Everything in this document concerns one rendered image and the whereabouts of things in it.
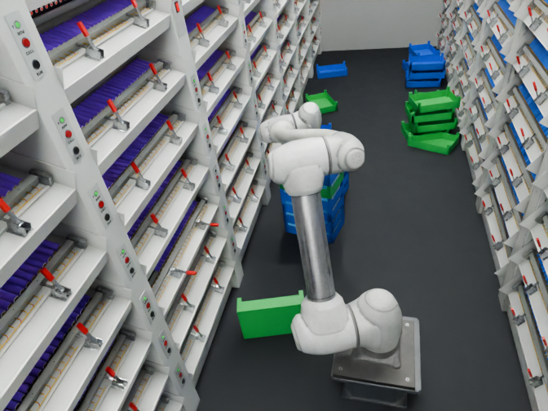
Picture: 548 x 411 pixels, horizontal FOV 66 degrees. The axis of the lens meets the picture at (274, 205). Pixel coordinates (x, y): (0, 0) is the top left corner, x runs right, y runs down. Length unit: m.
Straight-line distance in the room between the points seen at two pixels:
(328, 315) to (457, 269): 1.04
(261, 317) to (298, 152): 0.87
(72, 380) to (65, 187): 0.47
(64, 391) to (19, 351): 0.20
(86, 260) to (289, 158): 0.65
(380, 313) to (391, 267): 0.83
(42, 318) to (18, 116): 0.44
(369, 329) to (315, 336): 0.19
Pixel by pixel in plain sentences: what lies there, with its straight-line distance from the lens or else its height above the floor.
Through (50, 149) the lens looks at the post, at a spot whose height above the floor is 1.27.
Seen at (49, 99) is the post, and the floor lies 1.36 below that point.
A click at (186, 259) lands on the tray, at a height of 0.56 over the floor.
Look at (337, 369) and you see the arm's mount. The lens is 1.70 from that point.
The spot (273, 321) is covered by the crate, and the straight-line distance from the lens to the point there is 1.98.
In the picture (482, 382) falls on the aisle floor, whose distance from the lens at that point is 2.01.
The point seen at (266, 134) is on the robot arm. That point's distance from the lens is 1.91.
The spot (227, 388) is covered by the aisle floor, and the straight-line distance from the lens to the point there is 1.96.
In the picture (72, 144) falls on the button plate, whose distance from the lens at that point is 1.08.
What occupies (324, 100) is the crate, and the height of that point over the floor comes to 0.00.
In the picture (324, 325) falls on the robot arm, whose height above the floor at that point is 0.46.
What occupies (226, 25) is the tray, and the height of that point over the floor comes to 1.17.
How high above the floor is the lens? 1.68
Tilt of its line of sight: 38 degrees down
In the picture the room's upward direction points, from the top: 8 degrees counter-clockwise
